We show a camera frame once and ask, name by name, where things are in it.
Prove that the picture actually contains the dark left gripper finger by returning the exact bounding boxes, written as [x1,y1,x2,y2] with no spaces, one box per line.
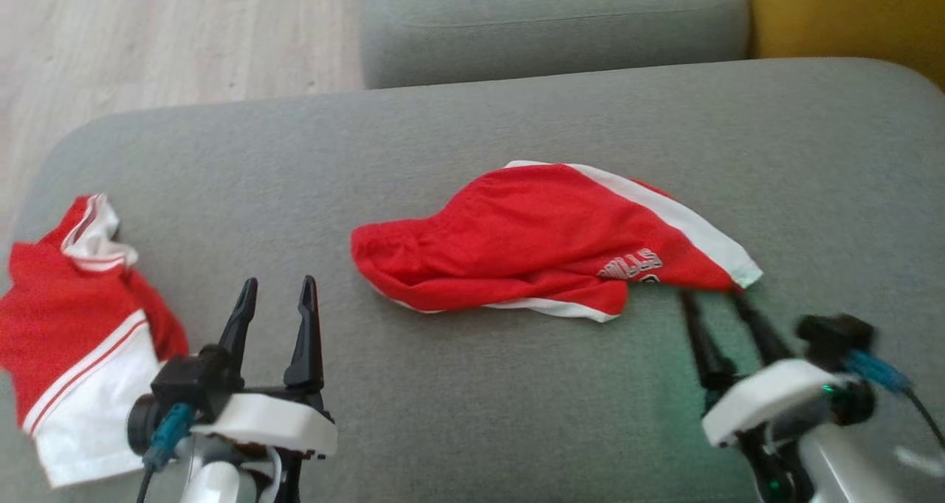
[283,275,326,408]
[219,278,259,386]

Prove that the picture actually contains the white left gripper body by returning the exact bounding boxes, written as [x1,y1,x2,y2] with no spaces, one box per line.
[193,386,338,459]

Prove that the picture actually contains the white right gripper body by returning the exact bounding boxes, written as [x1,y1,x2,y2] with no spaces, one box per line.
[701,359,857,448]

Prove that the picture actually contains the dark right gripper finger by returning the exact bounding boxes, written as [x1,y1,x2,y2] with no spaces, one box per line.
[679,289,732,393]
[731,296,794,367]

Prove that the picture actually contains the red and white basketball jersey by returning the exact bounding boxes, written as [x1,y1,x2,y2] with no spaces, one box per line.
[0,193,190,489]

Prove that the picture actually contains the red shorts with white stripe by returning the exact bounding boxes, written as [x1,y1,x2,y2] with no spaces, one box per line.
[350,160,763,324]

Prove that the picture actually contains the grey sofa seat cushion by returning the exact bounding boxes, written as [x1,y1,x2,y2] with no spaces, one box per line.
[0,58,945,503]

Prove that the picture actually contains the yellow upholstered furniture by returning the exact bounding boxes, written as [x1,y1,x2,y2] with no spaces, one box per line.
[742,0,945,92]

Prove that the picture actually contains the grey sofa back cushion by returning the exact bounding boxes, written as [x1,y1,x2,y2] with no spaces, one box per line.
[357,0,752,90]

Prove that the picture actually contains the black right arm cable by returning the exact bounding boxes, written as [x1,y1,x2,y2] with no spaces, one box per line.
[845,349,945,448]

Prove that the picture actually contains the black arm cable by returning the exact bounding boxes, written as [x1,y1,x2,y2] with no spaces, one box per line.
[137,403,199,503]
[845,349,945,448]

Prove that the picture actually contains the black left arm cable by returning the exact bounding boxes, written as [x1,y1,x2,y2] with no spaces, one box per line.
[137,403,199,503]

